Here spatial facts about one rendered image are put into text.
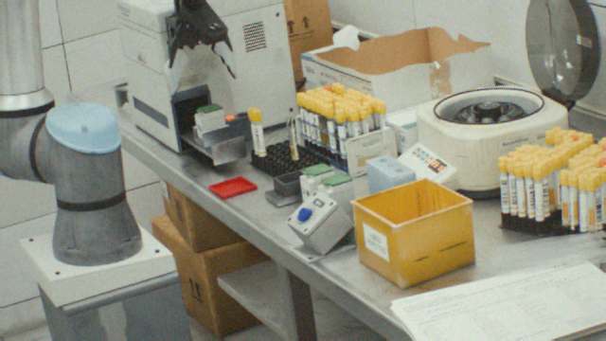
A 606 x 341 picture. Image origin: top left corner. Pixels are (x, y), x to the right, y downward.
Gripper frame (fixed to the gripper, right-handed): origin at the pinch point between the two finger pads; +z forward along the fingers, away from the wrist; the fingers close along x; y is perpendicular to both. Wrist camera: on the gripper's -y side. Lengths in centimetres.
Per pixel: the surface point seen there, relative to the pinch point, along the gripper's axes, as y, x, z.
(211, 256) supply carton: 93, -27, 76
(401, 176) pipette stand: -57, -8, 5
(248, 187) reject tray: -19.0, 1.9, 14.6
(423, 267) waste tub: -74, -1, 12
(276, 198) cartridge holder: -30.5, 1.8, 13.5
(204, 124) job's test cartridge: -2.1, 2.3, 6.5
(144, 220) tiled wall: 140, -23, 79
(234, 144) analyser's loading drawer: -8.2, -0.9, 9.9
